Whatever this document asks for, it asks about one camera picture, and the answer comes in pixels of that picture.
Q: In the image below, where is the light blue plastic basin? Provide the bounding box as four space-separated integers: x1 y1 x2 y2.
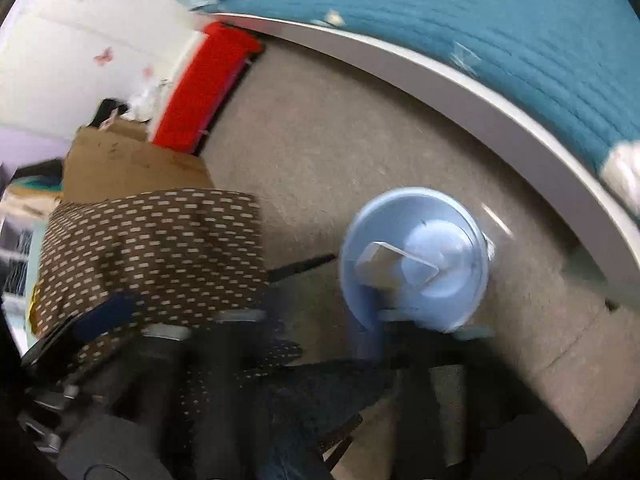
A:
338 188 491 333

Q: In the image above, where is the white plastic bag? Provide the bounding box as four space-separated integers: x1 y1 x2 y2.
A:
124 78 172 122

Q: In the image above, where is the brown cardboard box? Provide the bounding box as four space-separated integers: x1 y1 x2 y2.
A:
62 127 214 203

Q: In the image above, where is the white crumpled tissue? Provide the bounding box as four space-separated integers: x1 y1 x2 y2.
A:
600 141 640 214

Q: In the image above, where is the white wardrobe with butterflies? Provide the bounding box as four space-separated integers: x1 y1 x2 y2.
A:
1 0 200 139

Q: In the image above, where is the teal quilted mattress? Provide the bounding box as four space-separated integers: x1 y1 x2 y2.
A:
218 0 639 170

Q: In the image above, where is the blue jeans leg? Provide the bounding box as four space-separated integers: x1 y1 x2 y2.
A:
240 360 396 479

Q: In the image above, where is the red storage box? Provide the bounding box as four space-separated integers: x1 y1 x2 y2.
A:
151 22 264 154

